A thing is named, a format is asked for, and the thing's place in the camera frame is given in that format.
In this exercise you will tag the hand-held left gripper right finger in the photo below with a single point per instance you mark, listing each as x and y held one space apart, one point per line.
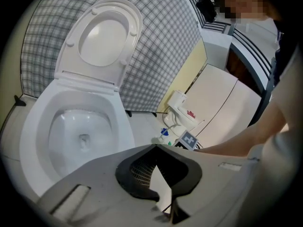
213 174

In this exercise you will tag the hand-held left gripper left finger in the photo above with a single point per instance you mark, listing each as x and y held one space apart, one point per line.
99 185

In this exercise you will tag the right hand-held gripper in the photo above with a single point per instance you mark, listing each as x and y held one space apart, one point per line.
188 141

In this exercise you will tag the person's right forearm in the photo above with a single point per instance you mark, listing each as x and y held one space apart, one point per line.
248 138

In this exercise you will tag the red crumpled item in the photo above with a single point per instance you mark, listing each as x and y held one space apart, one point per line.
191 114

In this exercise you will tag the pale green brush holder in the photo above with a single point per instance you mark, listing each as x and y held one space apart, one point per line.
156 141

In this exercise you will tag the white partition panel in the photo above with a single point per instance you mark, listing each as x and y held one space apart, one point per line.
239 107
213 91

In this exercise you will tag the yellow partition panel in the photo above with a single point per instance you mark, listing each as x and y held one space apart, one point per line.
187 70

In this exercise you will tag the person in white shirt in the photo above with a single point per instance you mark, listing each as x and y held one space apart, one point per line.
265 98

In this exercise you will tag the grey plaid partition screen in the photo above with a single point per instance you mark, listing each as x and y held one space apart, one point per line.
161 44

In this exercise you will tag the person's head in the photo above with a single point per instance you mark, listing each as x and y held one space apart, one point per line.
243 3

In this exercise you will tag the dark brown wooden wall panel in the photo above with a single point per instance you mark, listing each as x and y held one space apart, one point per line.
241 72

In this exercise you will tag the black head-mounted camera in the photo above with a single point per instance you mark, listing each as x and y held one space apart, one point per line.
207 9

